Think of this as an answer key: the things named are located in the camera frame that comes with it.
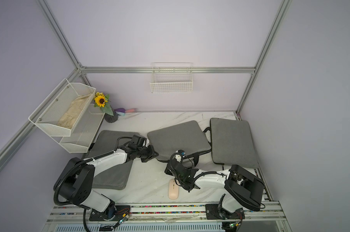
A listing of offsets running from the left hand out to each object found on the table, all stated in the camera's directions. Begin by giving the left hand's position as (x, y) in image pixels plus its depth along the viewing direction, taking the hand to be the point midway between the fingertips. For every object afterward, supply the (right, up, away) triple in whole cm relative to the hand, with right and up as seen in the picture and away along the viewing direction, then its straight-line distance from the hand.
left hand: (157, 154), depth 89 cm
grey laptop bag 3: (+51, +6, +10) cm, 53 cm away
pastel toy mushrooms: (-34, +30, +29) cm, 54 cm away
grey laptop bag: (-23, -12, -6) cm, 26 cm away
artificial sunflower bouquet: (-38, +35, +6) cm, 52 cm away
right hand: (+8, -7, -3) cm, 11 cm away
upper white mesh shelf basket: (-52, +25, -11) cm, 59 cm away
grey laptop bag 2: (+21, +10, +14) cm, 27 cm away
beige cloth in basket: (-45, +23, -13) cm, 52 cm away
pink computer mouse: (+11, -18, -9) cm, 23 cm away
